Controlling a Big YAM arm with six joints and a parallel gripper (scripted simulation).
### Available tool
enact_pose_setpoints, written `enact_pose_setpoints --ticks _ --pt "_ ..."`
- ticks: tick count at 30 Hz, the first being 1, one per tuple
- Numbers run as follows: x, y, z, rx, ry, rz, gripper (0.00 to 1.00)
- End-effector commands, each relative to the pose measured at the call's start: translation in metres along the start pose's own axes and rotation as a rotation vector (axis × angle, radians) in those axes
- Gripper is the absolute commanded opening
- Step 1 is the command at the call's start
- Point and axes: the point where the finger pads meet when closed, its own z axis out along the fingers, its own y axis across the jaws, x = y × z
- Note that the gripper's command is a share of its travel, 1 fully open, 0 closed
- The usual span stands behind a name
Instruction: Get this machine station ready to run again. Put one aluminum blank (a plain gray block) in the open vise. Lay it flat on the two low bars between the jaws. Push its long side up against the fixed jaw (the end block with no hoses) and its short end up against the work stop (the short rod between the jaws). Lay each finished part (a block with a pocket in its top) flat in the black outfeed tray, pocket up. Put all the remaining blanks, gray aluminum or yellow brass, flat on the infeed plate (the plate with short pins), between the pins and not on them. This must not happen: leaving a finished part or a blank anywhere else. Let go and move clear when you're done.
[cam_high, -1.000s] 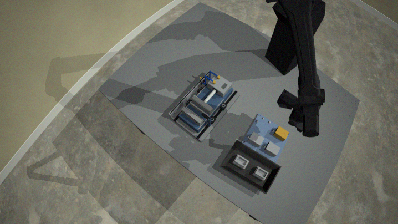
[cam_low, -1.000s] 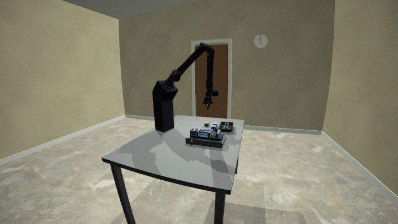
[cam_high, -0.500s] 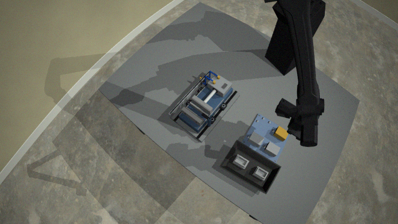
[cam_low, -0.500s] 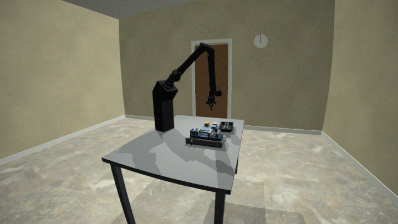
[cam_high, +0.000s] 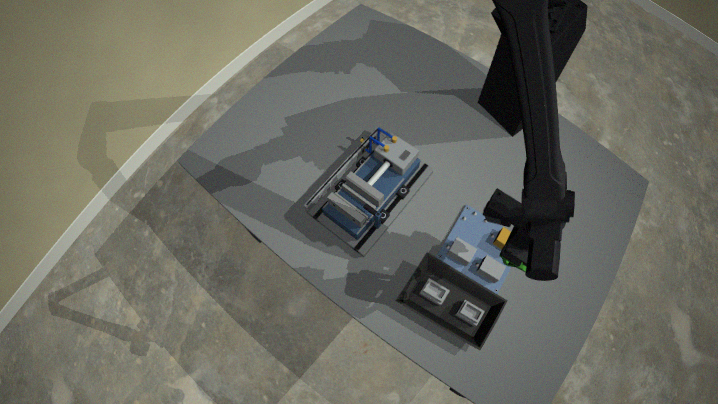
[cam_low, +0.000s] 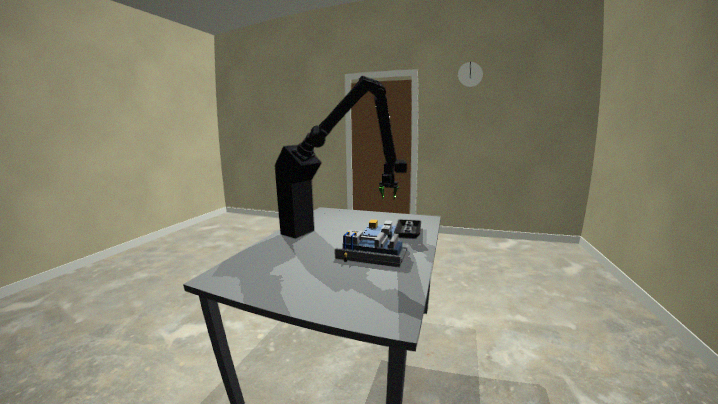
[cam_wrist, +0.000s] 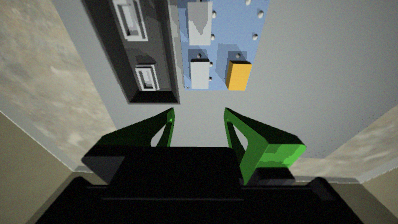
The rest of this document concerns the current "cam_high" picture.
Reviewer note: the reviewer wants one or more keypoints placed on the yellow rectangular block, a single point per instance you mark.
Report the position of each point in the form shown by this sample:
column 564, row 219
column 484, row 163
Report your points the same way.
column 502, row 238

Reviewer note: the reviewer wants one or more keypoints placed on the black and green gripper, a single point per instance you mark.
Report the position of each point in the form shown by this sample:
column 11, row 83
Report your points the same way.
column 519, row 256

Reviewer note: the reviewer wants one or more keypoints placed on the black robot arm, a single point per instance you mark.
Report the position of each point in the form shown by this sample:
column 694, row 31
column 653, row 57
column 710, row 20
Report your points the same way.
column 527, row 25

